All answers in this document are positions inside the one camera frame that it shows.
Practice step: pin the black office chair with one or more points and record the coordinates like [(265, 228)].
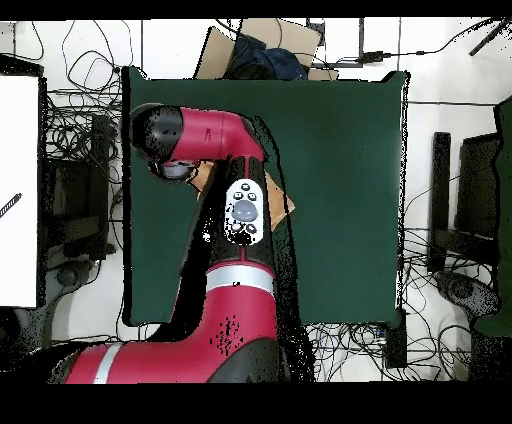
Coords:
[(80, 192), (476, 180)]

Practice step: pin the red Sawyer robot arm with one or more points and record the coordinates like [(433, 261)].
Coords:
[(216, 132)]

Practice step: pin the black tripod leg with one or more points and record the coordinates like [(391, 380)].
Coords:
[(490, 38)]

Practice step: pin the dark green table cloth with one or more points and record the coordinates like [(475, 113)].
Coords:
[(340, 200)]

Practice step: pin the dark blue clothing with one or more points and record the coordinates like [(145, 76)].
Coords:
[(272, 60)]

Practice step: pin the white board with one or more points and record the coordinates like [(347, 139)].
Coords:
[(18, 180)]

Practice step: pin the black power adapter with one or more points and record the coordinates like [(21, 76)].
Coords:
[(372, 56)]

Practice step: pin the tan terry towel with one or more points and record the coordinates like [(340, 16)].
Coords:
[(278, 200)]

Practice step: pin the black striped rod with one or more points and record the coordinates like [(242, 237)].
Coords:
[(11, 204)]

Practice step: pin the brown cardboard box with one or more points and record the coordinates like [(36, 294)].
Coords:
[(216, 56)]

